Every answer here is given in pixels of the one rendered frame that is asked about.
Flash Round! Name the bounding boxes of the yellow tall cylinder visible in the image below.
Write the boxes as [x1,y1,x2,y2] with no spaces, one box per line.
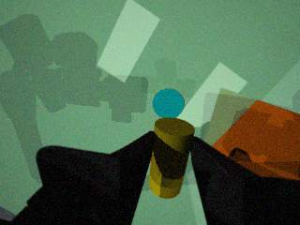
[149,117,195,199]

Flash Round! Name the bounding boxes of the cyan circle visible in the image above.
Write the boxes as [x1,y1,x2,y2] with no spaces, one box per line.
[153,88,184,118]

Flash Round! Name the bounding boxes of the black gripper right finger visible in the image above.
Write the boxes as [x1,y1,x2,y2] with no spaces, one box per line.
[190,137,300,225]

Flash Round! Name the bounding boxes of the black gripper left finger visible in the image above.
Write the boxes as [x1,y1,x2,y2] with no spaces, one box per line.
[36,131,155,225]

